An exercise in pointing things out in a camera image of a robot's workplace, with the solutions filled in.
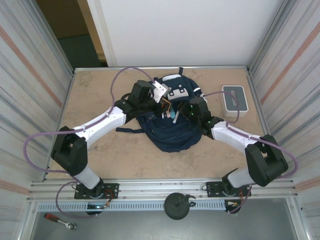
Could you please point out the navy blue backpack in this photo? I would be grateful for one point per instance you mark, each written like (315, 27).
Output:
(175, 137)

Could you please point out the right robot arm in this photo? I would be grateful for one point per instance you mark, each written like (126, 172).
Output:
(266, 160)

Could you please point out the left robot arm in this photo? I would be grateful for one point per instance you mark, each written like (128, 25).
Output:
(70, 150)

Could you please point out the grey white tissue box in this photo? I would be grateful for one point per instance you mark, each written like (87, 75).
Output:
(240, 110)

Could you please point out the aluminium table edge rail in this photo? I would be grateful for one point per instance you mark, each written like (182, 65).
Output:
(220, 67)

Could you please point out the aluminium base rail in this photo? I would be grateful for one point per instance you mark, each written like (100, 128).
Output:
(150, 186)

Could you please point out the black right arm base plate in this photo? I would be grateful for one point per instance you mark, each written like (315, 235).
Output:
(212, 187)

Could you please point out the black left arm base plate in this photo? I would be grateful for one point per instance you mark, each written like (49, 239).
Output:
(112, 187)

